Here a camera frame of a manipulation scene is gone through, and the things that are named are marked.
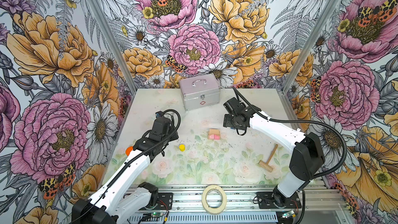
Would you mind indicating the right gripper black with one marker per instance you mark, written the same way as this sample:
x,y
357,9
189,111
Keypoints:
x,y
227,122

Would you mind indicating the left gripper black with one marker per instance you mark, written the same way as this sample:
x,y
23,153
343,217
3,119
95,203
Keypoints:
x,y
172,130

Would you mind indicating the yellow cylinder block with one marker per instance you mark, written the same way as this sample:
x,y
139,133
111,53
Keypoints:
x,y
182,147

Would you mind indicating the short natural wood block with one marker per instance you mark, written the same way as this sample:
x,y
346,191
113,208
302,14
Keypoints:
x,y
214,132

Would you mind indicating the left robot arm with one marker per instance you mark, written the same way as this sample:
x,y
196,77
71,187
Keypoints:
x,y
124,174

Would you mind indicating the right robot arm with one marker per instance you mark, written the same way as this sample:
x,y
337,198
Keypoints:
x,y
305,149

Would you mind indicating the silver metal first-aid case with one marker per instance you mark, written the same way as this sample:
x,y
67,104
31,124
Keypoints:
x,y
199,91

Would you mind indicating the wooden toy mallet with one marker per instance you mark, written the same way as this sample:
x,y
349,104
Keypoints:
x,y
265,165

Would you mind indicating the masking tape roll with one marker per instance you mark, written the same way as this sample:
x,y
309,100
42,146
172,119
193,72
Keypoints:
x,y
214,199

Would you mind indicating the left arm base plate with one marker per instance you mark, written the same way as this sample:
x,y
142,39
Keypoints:
x,y
164,201

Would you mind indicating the aluminium front rail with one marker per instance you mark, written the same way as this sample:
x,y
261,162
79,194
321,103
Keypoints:
x,y
319,206

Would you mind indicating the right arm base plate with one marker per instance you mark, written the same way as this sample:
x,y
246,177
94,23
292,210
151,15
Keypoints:
x,y
270,200

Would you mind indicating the left aluminium frame post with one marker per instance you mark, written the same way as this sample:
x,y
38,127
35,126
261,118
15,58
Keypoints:
x,y
96,9

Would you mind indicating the aluminium frame post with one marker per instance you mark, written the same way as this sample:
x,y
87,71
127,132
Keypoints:
x,y
96,9
314,34

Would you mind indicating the right aluminium frame post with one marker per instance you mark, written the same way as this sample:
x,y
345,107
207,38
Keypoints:
x,y
314,34

